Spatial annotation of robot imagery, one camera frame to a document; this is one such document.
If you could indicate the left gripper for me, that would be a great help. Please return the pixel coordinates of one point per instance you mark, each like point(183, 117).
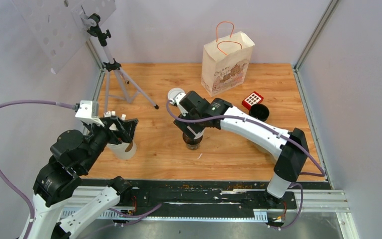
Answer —
point(119, 135)

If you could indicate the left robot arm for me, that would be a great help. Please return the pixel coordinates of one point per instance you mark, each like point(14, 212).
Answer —
point(73, 155)

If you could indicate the white lid stack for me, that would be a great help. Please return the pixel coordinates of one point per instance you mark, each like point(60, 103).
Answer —
point(172, 93)

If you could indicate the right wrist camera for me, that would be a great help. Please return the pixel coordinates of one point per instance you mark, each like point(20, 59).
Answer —
point(176, 103)

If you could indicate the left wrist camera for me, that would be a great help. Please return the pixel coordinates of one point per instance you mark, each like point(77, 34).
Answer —
point(88, 112)

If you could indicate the red box with white grid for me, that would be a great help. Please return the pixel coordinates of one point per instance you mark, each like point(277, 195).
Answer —
point(252, 99)

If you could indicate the white cup with paper sleeves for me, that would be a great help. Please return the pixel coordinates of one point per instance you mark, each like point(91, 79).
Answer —
point(122, 151)

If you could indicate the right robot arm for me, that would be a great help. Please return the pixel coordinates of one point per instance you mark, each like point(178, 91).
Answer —
point(288, 149)

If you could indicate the dark coffee cup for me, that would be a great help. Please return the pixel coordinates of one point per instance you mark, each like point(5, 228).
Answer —
point(192, 144)

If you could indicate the grey tripod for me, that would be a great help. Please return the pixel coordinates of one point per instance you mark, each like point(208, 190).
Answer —
point(128, 86)

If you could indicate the white perforated panel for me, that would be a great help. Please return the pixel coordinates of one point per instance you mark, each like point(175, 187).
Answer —
point(60, 26)

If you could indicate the black cup stack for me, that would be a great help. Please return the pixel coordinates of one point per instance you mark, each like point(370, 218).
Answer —
point(259, 111)

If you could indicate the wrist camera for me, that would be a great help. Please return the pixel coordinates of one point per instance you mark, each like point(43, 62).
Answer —
point(88, 112)
point(176, 103)

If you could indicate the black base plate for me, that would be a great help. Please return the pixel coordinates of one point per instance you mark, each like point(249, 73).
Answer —
point(204, 199)

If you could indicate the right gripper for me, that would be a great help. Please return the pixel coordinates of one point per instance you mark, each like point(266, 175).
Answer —
point(183, 126)

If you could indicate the paper bag with orange handles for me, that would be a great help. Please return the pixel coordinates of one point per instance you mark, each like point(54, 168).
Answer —
point(225, 61)

